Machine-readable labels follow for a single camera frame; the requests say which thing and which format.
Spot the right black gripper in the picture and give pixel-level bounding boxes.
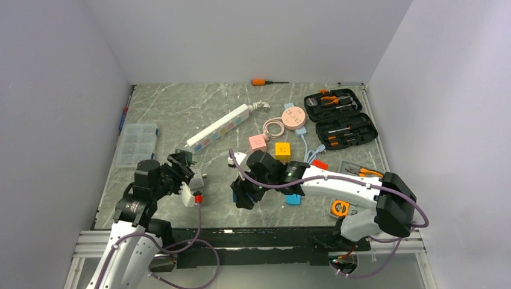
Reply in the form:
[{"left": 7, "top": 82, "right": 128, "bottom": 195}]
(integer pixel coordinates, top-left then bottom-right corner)
[{"left": 231, "top": 164, "right": 276, "bottom": 209}]

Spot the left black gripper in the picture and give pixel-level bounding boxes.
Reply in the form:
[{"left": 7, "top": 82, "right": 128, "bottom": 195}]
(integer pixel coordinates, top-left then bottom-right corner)
[{"left": 152, "top": 152, "right": 194, "bottom": 199}]

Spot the pink plug adapter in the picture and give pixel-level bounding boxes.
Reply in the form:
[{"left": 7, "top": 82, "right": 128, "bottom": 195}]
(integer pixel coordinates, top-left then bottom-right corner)
[{"left": 248, "top": 134, "right": 267, "bottom": 152}]

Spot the yellow plug adapter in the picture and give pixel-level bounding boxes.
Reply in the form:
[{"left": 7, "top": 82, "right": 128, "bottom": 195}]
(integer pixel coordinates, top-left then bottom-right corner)
[{"left": 275, "top": 142, "right": 291, "bottom": 163}]

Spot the small blue plug adapter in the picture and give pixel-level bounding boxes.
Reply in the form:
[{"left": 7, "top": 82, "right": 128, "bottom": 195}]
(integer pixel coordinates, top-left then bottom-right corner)
[{"left": 284, "top": 194, "right": 302, "bottom": 205}]

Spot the blue power strip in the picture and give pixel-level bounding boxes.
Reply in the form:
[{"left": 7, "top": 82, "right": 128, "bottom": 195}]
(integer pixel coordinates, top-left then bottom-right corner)
[{"left": 281, "top": 103, "right": 307, "bottom": 136}]

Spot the white power strip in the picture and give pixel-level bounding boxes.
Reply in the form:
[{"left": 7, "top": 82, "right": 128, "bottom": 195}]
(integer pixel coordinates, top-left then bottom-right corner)
[{"left": 186, "top": 101, "right": 271, "bottom": 153}]

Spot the red cube adapter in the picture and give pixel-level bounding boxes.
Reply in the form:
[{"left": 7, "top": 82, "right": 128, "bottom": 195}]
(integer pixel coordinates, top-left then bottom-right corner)
[{"left": 311, "top": 160, "right": 328, "bottom": 170}]

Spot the pink round plug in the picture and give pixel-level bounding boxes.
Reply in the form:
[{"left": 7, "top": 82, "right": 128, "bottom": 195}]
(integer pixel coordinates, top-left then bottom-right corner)
[{"left": 281, "top": 106, "right": 307, "bottom": 130}]

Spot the green cube plug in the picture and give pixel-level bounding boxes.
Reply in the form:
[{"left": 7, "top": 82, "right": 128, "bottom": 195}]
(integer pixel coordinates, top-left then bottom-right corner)
[{"left": 173, "top": 149, "right": 196, "bottom": 167}]

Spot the white cube plug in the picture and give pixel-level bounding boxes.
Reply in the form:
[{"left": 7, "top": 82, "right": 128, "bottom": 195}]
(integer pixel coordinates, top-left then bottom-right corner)
[{"left": 188, "top": 168, "right": 207, "bottom": 191}]

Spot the dark blue cube adapter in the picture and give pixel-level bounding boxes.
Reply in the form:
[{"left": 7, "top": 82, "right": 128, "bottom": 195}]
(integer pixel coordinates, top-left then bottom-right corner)
[{"left": 233, "top": 188, "right": 254, "bottom": 204}]

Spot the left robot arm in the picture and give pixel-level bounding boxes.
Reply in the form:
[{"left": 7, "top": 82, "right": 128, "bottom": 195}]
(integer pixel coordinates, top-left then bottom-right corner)
[{"left": 87, "top": 150, "right": 203, "bottom": 288}]

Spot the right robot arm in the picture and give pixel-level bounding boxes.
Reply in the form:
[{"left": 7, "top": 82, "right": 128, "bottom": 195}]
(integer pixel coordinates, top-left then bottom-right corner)
[{"left": 228, "top": 149, "right": 419, "bottom": 250}]

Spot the clear plastic screw box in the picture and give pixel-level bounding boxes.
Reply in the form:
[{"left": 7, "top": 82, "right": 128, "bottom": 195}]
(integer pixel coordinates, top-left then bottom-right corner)
[{"left": 115, "top": 123, "right": 159, "bottom": 168}]

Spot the blue red pen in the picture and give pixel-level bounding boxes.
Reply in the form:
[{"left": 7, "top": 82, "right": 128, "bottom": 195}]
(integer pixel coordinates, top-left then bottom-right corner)
[{"left": 118, "top": 96, "right": 131, "bottom": 132}]

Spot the grey tool tray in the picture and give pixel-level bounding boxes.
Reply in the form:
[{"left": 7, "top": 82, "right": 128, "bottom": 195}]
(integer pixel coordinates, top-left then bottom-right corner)
[{"left": 337, "top": 160, "right": 384, "bottom": 178}]

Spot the orange tape measure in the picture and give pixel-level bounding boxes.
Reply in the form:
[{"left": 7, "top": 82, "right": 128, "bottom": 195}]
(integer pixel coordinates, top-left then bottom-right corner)
[{"left": 330, "top": 199, "right": 350, "bottom": 217}]

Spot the black tool case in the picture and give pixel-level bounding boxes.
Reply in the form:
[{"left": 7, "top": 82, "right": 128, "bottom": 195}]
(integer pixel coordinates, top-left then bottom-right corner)
[{"left": 304, "top": 89, "right": 379, "bottom": 151}]

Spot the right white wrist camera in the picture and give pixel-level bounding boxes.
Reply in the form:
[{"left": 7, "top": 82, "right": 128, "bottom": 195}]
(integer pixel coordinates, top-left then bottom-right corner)
[{"left": 227, "top": 152, "right": 248, "bottom": 170}]

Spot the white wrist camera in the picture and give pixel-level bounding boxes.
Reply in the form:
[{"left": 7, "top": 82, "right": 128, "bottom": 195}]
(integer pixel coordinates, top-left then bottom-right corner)
[
  {"left": 179, "top": 182, "right": 204, "bottom": 208},
  {"left": 227, "top": 152, "right": 248, "bottom": 170}
]

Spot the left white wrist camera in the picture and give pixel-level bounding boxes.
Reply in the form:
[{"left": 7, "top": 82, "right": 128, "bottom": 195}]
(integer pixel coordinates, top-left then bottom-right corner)
[{"left": 179, "top": 182, "right": 204, "bottom": 208}]

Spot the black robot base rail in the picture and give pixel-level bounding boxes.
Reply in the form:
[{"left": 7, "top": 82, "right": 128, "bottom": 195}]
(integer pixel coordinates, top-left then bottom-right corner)
[{"left": 177, "top": 226, "right": 371, "bottom": 269}]

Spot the orange handled screwdriver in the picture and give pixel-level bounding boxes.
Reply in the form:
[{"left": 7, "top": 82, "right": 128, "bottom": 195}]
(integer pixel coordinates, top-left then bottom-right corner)
[{"left": 251, "top": 79, "right": 289, "bottom": 86}]

